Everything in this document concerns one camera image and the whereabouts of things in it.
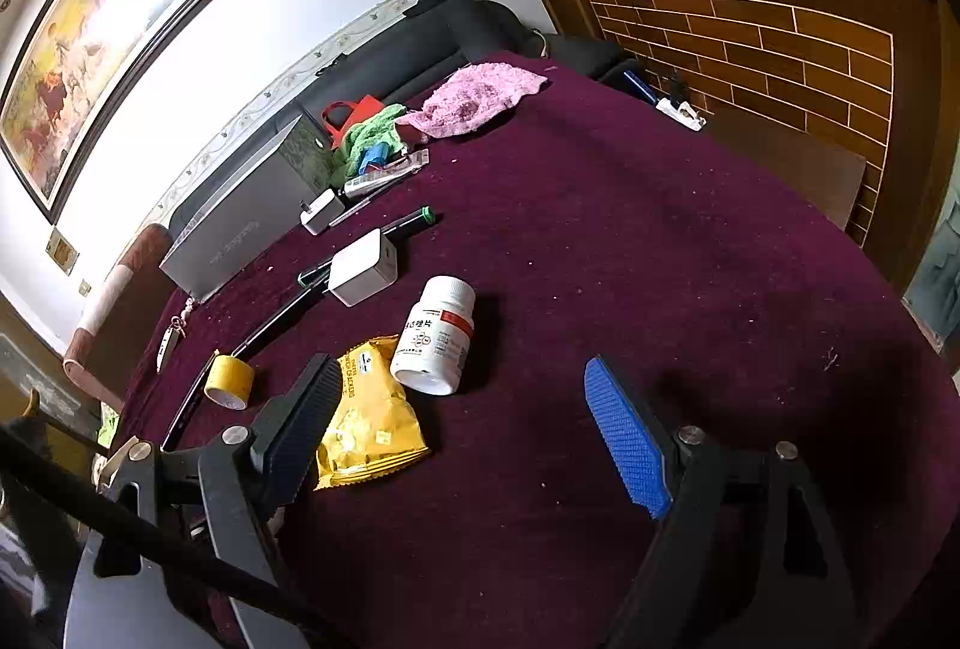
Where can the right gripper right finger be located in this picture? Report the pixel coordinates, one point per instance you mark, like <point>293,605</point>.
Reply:
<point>636,441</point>

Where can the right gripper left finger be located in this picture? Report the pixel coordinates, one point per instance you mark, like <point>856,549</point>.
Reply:
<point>288,430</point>

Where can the yellow tape roll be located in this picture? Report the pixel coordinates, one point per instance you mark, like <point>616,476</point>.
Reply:
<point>229,382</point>

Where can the yellow snack packet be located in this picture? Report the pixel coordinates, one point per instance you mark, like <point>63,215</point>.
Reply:
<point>374,431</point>

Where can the long black marker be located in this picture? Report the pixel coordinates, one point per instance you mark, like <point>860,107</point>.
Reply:
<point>261,338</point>

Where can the white key tag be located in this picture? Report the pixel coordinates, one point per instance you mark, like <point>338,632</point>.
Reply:
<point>173,335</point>

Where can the white pill bottle red label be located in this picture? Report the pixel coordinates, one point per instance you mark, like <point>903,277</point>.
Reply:
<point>432,348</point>

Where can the white power adapter cube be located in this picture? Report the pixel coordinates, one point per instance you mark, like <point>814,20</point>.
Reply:
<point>364,268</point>

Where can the brown wooden chair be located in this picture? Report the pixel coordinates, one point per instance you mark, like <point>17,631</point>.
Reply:
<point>107,345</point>

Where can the small white charger plug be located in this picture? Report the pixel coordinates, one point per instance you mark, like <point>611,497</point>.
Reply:
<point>325,209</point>

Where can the silver grey cardboard box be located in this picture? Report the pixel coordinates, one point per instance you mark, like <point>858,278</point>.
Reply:
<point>257,203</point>

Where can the toothpaste tube package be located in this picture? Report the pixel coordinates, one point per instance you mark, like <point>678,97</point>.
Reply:
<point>374,180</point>

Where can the blue small box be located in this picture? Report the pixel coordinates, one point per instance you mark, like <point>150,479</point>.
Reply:
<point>374,158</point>

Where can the green cloth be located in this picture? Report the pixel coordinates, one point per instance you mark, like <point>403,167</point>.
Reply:
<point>380,128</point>

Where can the red tote bag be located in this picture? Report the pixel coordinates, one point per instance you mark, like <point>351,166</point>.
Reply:
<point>349,115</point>

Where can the pink towel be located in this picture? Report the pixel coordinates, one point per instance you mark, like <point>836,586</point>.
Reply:
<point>471,98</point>

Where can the wooden brick pattern counter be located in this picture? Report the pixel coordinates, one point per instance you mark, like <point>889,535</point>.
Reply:
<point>878,78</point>

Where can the black leather sofa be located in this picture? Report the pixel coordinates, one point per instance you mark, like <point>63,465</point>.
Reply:
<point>410,56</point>

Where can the framed horse painting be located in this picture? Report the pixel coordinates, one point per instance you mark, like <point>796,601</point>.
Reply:
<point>79,61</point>

